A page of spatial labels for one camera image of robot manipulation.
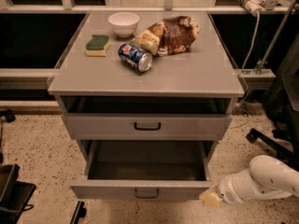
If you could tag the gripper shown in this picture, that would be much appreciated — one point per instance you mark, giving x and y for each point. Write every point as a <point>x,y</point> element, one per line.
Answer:
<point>226,188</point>

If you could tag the metal clamp stand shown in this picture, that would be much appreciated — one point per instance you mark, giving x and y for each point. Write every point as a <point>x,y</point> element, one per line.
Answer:
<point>260,64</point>

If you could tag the black bin left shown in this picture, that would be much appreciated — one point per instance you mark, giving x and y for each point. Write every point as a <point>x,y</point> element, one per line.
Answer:
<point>15,195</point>

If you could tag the white power strip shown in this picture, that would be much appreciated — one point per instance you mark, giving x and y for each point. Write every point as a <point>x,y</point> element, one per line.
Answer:
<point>251,6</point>

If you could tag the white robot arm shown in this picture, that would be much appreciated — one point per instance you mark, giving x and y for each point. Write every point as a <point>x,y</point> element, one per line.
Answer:
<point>266,178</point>

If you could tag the brown chip bag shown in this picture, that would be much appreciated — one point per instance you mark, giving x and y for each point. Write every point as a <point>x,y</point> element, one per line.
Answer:
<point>168,36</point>

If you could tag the white bowl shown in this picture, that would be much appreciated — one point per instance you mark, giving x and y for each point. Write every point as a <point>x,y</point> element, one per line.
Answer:
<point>123,24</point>

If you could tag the black floor object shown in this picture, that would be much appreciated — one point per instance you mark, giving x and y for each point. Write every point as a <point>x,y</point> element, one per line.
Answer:
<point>80,212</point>

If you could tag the grey drawer cabinet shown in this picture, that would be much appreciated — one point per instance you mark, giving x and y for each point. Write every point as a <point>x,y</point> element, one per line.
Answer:
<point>198,81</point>

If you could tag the grey drawer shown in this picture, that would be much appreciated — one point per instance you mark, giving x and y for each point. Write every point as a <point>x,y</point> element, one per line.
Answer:
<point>84,126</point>
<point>145,170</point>

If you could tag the blue soda can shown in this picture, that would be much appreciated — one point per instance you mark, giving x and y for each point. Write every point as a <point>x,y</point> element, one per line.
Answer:
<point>135,56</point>

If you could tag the green yellow sponge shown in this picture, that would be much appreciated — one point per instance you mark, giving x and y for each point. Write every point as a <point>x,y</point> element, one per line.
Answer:
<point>98,46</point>

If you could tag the grey top drawer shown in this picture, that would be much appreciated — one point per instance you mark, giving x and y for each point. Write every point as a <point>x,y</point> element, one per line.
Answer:
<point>84,126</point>

